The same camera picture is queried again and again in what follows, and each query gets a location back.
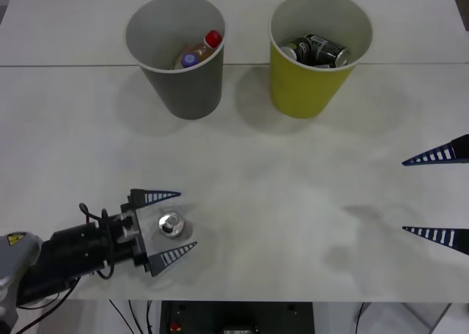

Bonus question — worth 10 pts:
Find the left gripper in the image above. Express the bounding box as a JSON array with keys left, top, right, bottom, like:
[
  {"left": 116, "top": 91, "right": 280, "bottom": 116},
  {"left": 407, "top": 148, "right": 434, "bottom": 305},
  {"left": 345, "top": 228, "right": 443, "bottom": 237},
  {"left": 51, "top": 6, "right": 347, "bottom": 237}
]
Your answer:
[{"left": 119, "top": 188, "right": 199, "bottom": 278}]

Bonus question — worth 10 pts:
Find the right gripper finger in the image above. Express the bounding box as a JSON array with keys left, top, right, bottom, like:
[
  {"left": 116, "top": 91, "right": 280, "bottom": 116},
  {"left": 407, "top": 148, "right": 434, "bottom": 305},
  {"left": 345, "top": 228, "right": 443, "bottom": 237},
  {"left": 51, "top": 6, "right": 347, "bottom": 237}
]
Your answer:
[
  {"left": 402, "top": 226, "right": 469, "bottom": 256},
  {"left": 402, "top": 133, "right": 469, "bottom": 167}
]

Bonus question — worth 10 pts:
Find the black can red-blue emblem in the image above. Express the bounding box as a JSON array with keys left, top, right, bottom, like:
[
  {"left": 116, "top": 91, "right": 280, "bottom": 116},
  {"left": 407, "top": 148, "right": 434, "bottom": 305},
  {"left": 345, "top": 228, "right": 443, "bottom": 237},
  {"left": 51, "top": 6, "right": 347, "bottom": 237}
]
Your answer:
[{"left": 157, "top": 209, "right": 196, "bottom": 244}]

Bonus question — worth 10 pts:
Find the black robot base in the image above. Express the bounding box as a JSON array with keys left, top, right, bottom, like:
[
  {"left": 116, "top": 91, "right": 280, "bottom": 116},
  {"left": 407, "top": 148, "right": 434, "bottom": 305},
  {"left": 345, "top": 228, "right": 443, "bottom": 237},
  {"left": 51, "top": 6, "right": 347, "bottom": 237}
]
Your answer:
[{"left": 160, "top": 301, "right": 314, "bottom": 334}]

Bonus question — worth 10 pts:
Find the grey plastic bin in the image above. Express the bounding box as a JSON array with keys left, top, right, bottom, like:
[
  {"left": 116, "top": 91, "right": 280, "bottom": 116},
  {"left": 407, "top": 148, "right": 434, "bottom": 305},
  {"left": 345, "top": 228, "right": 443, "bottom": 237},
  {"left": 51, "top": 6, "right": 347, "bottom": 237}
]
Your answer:
[{"left": 124, "top": 0, "right": 229, "bottom": 121}]

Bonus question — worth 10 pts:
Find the yellow-green plastic bin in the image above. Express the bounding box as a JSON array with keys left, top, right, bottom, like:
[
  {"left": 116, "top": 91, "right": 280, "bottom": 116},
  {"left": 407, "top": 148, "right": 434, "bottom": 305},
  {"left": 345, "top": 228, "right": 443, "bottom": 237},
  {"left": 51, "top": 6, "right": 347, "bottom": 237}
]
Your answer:
[{"left": 267, "top": 0, "right": 374, "bottom": 120}]

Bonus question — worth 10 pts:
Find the black drink can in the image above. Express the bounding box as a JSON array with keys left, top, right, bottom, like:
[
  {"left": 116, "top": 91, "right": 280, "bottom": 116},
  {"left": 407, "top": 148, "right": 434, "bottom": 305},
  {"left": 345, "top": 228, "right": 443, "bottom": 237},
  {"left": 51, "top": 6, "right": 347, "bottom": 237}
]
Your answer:
[
  {"left": 302, "top": 33, "right": 351, "bottom": 68},
  {"left": 281, "top": 37, "right": 309, "bottom": 62}
]

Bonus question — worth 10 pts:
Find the purple-capped bottle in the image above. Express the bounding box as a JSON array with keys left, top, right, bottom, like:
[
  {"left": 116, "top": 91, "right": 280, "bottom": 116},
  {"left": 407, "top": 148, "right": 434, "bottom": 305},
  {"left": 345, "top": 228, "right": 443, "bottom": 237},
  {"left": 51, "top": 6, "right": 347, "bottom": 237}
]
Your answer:
[{"left": 172, "top": 51, "right": 201, "bottom": 70}]

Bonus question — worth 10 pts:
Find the red-capped amber bottle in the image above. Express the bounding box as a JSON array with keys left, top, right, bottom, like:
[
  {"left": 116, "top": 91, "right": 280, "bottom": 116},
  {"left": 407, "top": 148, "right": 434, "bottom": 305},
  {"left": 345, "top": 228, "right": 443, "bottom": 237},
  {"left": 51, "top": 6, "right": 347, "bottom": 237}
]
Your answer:
[{"left": 182, "top": 29, "right": 224, "bottom": 62}]

